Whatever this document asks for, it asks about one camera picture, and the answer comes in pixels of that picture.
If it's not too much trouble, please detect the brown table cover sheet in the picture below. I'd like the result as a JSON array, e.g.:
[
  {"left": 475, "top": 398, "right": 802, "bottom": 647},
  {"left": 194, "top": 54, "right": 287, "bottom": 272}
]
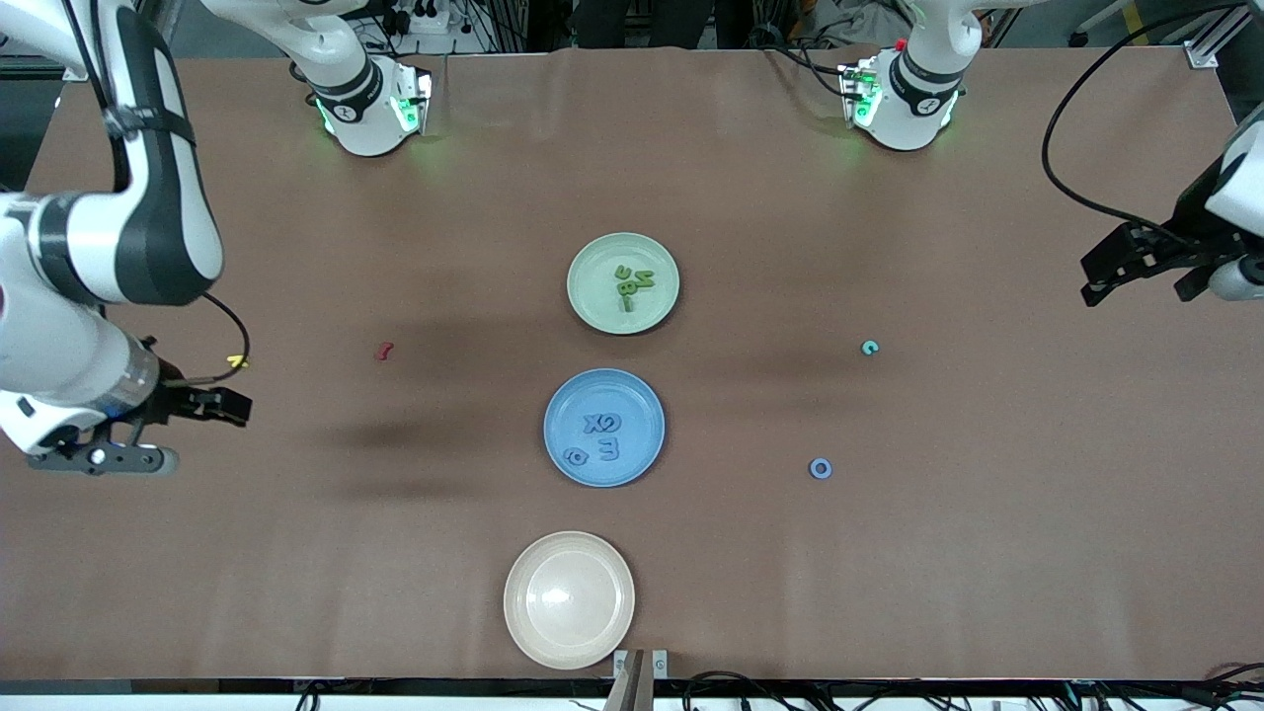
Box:
[{"left": 0, "top": 44, "right": 1264, "bottom": 682}]

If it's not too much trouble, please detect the light green plate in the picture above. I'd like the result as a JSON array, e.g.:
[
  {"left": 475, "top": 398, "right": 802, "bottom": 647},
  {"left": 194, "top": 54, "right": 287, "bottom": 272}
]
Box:
[{"left": 566, "top": 232, "right": 681, "bottom": 336}]

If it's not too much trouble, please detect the beige plate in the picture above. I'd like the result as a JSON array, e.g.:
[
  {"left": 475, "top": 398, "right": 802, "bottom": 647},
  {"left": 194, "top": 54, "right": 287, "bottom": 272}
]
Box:
[{"left": 503, "top": 531, "right": 636, "bottom": 671}]

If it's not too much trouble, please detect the blue plate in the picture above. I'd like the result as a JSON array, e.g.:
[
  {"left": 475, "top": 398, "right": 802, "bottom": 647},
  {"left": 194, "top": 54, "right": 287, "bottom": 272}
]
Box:
[{"left": 543, "top": 368, "right": 667, "bottom": 489}]

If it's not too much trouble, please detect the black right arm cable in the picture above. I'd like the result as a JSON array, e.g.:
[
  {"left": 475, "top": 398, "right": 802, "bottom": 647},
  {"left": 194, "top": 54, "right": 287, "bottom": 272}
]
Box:
[{"left": 59, "top": 0, "right": 251, "bottom": 386}]

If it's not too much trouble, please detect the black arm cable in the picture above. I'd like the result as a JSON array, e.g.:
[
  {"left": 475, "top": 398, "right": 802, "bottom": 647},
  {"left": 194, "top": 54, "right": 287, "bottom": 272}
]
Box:
[
  {"left": 1042, "top": 0, "right": 1250, "bottom": 248},
  {"left": 59, "top": 0, "right": 251, "bottom": 386}
]

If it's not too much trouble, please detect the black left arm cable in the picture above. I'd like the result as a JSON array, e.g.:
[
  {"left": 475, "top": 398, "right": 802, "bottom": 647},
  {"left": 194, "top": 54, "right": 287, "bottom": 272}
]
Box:
[{"left": 1042, "top": 0, "right": 1250, "bottom": 248}]

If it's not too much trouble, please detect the aluminium frame post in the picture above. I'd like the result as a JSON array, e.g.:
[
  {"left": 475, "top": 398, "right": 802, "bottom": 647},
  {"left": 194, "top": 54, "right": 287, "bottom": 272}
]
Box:
[{"left": 1185, "top": 0, "right": 1250, "bottom": 70}]

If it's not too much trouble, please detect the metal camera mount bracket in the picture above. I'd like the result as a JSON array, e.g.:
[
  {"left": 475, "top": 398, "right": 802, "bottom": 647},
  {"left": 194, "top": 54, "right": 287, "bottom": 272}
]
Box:
[{"left": 612, "top": 649, "right": 671, "bottom": 711}]

